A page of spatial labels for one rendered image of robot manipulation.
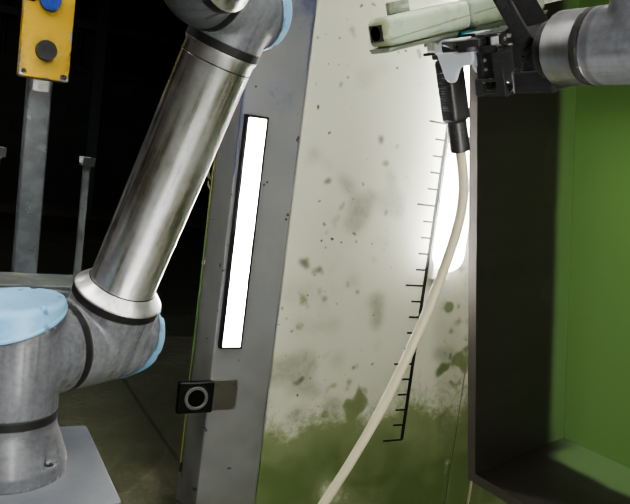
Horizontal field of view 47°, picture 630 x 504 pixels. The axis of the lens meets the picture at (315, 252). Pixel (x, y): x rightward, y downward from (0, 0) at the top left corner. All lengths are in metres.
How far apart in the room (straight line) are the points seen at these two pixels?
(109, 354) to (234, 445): 0.94
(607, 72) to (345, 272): 1.35
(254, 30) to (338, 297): 1.17
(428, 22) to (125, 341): 0.69
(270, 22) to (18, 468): 0.75
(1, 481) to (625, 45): 0.99
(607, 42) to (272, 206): 1.27
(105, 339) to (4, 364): 0.17
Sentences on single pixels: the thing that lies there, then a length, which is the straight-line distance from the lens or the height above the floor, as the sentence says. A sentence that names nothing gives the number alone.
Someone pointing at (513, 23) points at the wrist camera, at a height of 1.37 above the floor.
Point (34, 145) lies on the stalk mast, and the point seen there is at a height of 1.13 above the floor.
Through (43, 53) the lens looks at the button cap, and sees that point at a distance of 1.95.
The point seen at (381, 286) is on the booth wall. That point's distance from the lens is 2.18.
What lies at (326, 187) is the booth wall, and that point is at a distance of 2.04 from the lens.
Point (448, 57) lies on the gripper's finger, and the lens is 1.05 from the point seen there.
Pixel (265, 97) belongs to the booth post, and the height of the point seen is 1.33.
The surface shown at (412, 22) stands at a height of 1.37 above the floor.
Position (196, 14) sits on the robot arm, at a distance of 1.00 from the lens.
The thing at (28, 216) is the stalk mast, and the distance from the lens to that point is 2.03.
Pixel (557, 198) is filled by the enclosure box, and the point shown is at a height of 1.16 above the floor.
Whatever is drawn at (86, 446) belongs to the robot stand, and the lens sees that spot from 1.34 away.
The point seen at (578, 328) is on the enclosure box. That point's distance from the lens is 1.97.
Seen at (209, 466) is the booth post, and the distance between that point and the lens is 2.12.
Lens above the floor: 1.16
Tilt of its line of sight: 7 degrees down
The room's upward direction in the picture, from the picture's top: 7 degrees clockwise
